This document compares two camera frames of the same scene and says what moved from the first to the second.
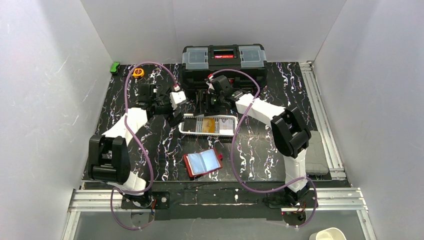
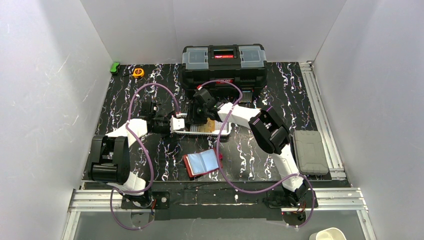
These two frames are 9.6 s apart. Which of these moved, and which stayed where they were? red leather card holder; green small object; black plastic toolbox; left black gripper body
Moved: left black gripper body
Stayed: red leather card holder; black plastic toolbox; green small object
